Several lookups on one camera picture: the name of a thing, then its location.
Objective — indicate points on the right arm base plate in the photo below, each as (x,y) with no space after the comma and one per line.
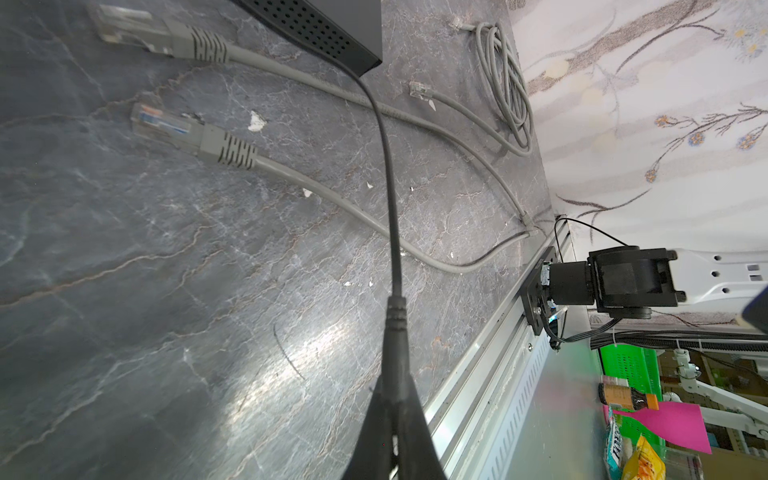
(539,308)

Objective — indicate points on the aluminium mounting rail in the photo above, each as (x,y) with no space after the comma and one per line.
(460,412)

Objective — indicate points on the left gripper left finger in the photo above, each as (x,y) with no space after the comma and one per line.
(373,456)

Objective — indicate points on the white slotted cable duct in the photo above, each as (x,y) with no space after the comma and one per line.
(505,431)

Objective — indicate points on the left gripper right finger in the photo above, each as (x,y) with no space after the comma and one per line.
(416,458)

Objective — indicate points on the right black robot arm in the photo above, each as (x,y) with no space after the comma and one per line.
(628,282)

